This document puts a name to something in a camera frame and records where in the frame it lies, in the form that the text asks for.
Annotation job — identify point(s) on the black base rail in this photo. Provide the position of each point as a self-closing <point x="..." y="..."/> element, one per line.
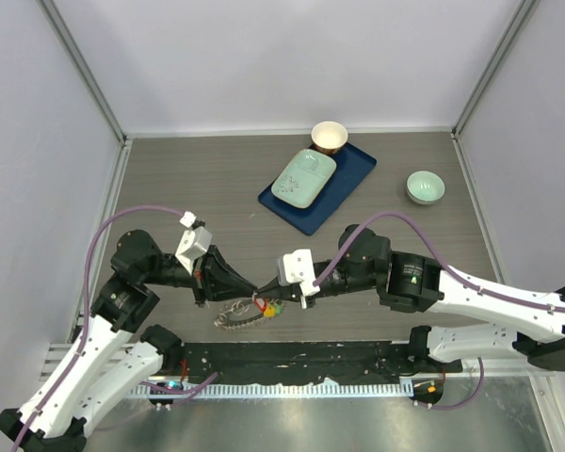
<point x="302" y="363"/>

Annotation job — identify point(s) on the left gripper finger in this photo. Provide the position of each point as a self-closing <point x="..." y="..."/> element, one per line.
<point x="224" y="295"/>
<point x="225" y="277"/>

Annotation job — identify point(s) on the light green rectangular plate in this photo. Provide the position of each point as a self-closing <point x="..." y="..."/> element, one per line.
<point x="303" y="178"/>

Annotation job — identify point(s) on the red key tag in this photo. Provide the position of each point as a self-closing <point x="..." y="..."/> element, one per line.
<point x="259" y="303"/>

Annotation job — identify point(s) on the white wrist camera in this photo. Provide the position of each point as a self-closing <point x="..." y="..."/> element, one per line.
<point x="193" y="245"/>
<point x="297" y="269"/>

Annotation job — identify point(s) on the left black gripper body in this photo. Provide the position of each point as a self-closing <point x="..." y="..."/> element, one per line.
<point x="201" y="277"/>

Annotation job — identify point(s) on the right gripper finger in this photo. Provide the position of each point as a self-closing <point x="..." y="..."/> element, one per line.
<point x="291" y="292"/>
<point x="271" y="288"/>

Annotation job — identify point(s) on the brown paper cup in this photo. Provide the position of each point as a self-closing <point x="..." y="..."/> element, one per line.
<point x="329" y="137"/>

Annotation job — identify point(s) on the light green bowl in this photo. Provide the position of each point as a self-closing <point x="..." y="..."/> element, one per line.
<point x="425" y="187"/>

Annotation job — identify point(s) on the yellow key tag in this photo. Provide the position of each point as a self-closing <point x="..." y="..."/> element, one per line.
<point x="269" y="311"/>

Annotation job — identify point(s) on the dark blue tray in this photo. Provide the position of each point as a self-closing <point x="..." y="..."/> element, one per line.
<point x="353" y="165"/>

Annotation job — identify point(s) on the white slotted cable duct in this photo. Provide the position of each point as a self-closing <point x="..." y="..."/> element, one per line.
<point x="325" y="389"/>

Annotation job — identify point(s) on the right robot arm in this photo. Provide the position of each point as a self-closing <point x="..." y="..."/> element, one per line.
<point x="509" y="321"/>

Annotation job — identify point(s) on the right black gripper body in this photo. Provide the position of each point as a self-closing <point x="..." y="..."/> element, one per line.
<point x="337" y="282"/>

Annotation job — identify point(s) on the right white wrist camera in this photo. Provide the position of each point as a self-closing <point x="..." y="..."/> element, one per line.
<point x="297" y="269"/>

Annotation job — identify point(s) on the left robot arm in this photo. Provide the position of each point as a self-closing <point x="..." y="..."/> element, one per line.
<point x="112" y="353"/>

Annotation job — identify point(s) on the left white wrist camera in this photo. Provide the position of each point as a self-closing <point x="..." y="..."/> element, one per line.
<point x="193" y="245"/>

